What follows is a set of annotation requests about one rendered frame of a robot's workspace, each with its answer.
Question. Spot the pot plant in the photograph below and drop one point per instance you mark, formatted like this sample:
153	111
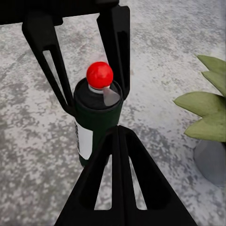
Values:
210	152

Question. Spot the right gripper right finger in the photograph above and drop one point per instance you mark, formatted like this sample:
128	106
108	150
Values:
164	207

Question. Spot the insectifuge atomizer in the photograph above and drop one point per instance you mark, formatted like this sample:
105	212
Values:
99	101

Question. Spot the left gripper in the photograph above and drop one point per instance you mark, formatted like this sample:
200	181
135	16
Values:
39	18

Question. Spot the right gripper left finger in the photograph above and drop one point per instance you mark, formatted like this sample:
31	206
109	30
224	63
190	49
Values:
79	209

